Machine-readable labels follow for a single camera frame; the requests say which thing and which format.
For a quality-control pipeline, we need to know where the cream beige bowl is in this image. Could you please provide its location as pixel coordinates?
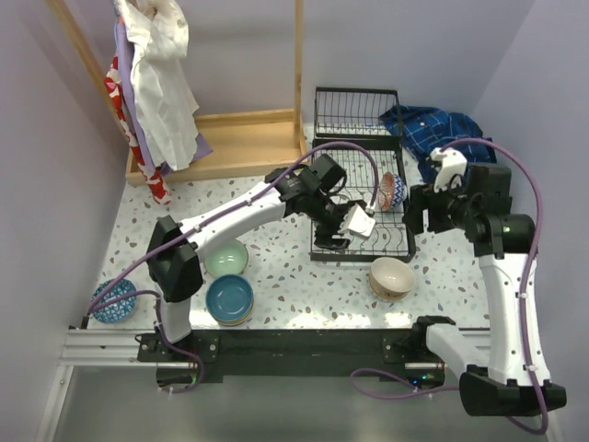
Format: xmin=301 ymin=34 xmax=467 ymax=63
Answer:
xmin=368 ymin=257 xmax=416 ymax=301

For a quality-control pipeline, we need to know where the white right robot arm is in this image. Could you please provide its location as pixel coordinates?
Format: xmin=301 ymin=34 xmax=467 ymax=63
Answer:
xmin=403 ymin=163 xmax=567 ymax=417

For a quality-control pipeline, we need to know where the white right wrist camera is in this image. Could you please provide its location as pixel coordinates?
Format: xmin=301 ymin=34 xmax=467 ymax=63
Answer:
xmin=430 ymin=147 xmax=468 ymax=192

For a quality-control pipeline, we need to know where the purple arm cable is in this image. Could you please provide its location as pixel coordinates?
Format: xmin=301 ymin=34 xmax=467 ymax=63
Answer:
xmin=86 ymin=140 xmax=381 ymax=393
xmin=350 ymin=139 xmax=551 ymax=436

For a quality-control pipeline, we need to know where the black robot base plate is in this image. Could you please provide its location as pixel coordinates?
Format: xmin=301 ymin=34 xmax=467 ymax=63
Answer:
xmin=135 ymin=329 xmax=446 ymax=388

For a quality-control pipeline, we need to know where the blue triangle patterned bowl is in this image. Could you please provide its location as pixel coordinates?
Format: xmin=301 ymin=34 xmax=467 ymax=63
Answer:
xmin=89 ymin=278 xmax=139 ymax=324

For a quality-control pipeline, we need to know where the lavender hanging garment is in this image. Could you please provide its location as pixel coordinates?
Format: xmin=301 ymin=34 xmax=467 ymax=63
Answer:
xmin=114 ymin=22 xmax=213 ymax=174

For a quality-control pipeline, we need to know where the white hanging shirt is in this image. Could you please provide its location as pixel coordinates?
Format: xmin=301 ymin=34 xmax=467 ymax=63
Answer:
xmin=114 ymin=1 xmax=199 ymax=171

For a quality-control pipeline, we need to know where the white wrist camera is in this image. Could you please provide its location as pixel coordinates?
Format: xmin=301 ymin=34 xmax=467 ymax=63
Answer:
xmin=430 ymin=147 xmax=468 ymax=192
xmin=340 ymin=204 xmax=375 ymax=239

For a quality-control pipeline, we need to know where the aluminium rail frame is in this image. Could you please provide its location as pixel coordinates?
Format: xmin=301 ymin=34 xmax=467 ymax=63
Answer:
xmin=34 ymin=312 xmax=562 ymax=442

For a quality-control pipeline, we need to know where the light green bowl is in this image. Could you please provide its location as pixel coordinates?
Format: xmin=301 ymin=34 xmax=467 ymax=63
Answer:
xmin=204 ymin=239 xmax=249 ymax=278

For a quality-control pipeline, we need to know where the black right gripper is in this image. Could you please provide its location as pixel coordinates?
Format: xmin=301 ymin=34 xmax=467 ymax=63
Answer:
xmin=402 ymin=175 xmax=479 ymax=235

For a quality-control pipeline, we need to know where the black wire dish rack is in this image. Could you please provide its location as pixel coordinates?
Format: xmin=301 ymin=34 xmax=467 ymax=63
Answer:
xmin=310 ymin=87 xmax=415 ymax=262

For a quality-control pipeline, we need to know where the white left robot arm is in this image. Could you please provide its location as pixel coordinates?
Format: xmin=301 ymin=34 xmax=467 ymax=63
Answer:
xmin=145 ymin=155 xmax=375 ymax=361

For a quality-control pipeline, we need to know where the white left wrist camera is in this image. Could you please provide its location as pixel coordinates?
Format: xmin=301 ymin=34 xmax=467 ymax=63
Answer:
xmin=340 ymin=204 xmax=375 ymax=239

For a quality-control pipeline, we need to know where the red white floral garment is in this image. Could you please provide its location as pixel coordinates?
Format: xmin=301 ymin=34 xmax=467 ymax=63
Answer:
xmin=103 ymin=53 xmax=171 ymax=205

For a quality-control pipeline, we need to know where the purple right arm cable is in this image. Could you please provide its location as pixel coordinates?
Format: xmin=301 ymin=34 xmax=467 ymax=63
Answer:
xmin=350 ymin=139 xmax=551 ymax=436

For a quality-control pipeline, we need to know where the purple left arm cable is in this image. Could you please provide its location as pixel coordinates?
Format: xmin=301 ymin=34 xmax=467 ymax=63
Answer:
xmin=86 ymin=140 xmax=381 ymax=393

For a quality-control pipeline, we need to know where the teal blue bowl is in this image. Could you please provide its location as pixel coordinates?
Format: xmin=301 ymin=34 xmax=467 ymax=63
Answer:
xmin=205 ymin=274 xmax=254 ymax=320

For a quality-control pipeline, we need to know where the red blue patterned bowl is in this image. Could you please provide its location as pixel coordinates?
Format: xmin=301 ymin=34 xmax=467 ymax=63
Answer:
xmin=377 ymin=172 xmax=408 ymax=212

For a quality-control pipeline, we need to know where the blue plaid shirt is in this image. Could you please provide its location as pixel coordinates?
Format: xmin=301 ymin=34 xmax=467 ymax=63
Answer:
xmin=379 ymin=105 xmax=483 ymax=184

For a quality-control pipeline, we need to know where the yellow rimmed bowl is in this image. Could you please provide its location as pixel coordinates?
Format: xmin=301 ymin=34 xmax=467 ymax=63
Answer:
xmin=214 ymin=309 xmax=252 ymax=327

